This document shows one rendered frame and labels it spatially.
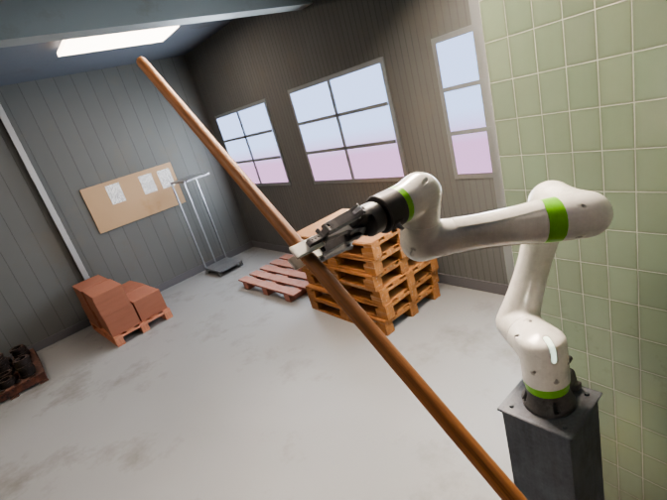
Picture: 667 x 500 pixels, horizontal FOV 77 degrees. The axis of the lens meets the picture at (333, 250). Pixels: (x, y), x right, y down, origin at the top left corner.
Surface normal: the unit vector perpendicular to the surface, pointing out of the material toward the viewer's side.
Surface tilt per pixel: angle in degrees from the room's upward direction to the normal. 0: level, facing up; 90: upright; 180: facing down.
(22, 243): 90
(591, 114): 90
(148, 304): 90
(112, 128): 90
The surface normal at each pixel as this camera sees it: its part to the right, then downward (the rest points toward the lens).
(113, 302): 0.66, 0.07
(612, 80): -0.77, 0.40
